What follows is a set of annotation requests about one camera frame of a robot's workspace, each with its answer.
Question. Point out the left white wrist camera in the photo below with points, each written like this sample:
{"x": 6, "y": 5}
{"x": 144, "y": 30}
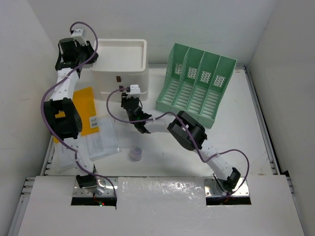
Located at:
{"x": 79, "y": 36}

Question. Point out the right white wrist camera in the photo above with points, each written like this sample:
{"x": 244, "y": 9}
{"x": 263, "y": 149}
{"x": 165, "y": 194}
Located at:
{"x": 133, "y": 90}

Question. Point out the small clear round container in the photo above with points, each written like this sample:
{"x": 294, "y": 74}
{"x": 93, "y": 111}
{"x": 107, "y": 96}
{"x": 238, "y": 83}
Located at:
{"x": 135, "y": 154}

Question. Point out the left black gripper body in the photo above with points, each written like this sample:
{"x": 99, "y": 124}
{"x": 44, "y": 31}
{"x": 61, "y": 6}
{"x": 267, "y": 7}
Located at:
{"x": 83, "y": 54}

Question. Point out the white foam front board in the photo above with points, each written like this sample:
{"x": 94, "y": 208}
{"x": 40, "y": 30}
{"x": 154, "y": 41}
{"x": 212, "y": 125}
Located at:
{"x": 161, "y": 206}

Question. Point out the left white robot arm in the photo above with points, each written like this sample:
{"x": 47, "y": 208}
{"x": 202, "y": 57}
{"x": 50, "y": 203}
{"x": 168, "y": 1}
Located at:
{"x": 69, "y": 73}

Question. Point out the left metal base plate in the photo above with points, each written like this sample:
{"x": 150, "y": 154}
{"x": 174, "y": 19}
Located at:
{"x": 102, "y": 188}

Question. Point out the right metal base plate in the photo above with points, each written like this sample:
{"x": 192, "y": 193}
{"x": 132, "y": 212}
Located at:
{"x": 212, "y": 189}

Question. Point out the green file rack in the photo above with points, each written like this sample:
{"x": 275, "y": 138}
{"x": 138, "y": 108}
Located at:
{"x": 195, "y": 82}

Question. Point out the yellow plastic folder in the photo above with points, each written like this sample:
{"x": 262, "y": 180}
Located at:
{"x": 86, "y": 110}

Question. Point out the clear plastic document sleeve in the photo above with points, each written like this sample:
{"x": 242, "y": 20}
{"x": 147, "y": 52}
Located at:
{"x": 95, "y": 146}

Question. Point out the metal base plate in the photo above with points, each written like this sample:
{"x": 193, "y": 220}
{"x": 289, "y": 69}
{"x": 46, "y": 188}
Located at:
{"x": 102, "y": 188}
{"x": 212, "y": 189}

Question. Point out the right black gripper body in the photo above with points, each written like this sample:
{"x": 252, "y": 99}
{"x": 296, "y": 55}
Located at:
{"x": 125, "y": 98}

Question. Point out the white drawer cabinet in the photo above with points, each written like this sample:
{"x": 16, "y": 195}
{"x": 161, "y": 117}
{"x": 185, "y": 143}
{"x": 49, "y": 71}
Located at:
{"x": 126, "y": 58}

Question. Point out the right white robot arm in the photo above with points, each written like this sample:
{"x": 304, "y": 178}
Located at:
{"x": 190, "y": 134}

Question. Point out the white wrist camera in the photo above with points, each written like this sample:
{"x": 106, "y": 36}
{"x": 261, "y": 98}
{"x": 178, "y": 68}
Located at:
{"x": 133, "y": 90}
{"x": 79, "y": 36}

